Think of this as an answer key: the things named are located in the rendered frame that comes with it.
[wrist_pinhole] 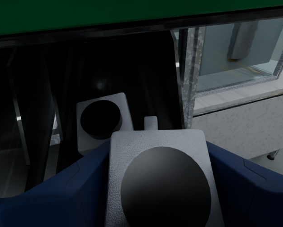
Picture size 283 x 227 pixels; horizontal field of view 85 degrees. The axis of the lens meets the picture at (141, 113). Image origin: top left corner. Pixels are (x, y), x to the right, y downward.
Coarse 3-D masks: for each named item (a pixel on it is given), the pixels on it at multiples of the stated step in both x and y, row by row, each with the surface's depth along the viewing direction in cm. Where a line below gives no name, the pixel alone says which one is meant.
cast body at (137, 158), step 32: (128, 160) 6; (160, 160) 5; (192, 160) 6; (128, 192) 5; (160, 192) 5; (192, 192) 5; (128, 224) 5; (160, 224) 5; (192, 224) 5; (224, 224) 5
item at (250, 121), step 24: (216, 96) 93; (240, 96) 91; (264, 96) 94; (192, 120) 88; (216, 120) 94; (240, 120) 101; (264, 120) 108; (216, 144) 109; (240, 144) 117; (264, 144) 128
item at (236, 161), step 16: (208, 144) 8; (224, 160) 6; (240, 160) 6; (224, 176) 6; (240, 176) 5; (256, 176) 5; (272, 176) 5; (224, 192) 6; (240, 192) 5; (256, 192) 5; (272, 192) 4; (224, 208) 6; (240, 208) 5; (256, 208) 5; (272, 208) 4; (240, 224) 5; (256, 224) 5; (272, 224) 4
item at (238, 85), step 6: (282, 60) 97; (282, 66) 99; (276, 72) 101; (264, 78) 100; (270, 78) 102; (276, 78) 103; (234, 84) 97; (240, 84) 97; (246, 84) 99; (252, 84) 100; (210, 90) 94; (216, 90) 94; (222, 90) 96; (228, 90) 97; (198, 96) 93
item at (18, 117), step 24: (0, 48) 23; (24, 48) 15; (0, 72) 22; (24, 72) 14; (0, 96) 20; (24, 96) 14; (48, 96) 18; (0, 120) 18; (24, 120) 14; (48, 120) 17; (0, 144) 17; (24, 144) 13; (48, 144) 17; (0, 168) 16; (24, 168) 15; (0, 192) 14
